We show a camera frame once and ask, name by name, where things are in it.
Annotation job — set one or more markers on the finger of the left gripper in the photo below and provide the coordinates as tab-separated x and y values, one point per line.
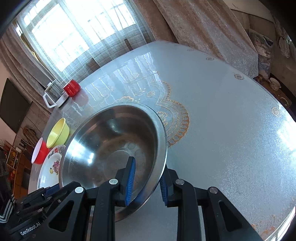
34	201
51	190

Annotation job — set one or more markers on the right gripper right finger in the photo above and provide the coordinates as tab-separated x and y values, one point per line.
203	211

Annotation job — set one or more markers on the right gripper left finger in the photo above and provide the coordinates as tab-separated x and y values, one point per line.
89	211

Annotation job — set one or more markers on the white floral plate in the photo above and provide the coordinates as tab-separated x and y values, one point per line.
49	173

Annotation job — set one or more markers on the red plastic bowl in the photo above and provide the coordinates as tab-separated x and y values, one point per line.
40	152

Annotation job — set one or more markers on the yellow plastic bowl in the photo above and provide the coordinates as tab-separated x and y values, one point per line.
58	134

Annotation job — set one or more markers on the stainless steel bowl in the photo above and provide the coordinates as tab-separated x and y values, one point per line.
103	143

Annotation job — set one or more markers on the wooden cabinet with shelf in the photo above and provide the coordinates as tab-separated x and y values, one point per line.
18	164

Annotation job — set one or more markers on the white glass electric kettle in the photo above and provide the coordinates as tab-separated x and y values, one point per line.
54	95

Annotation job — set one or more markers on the red mug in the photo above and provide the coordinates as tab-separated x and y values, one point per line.
72	88

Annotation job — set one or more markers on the left beige curtain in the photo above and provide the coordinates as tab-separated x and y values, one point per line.
28	74

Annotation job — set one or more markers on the beige curtain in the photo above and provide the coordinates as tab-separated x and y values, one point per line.
28	74
208	26

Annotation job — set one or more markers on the white patterned pot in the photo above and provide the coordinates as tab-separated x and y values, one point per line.
274	84

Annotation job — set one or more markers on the sheer white window curtain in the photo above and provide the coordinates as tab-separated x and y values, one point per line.
73	39

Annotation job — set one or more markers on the right beige curtain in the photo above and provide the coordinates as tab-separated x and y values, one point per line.
208	26

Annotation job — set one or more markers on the black wall television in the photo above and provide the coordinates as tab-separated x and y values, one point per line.
14	106

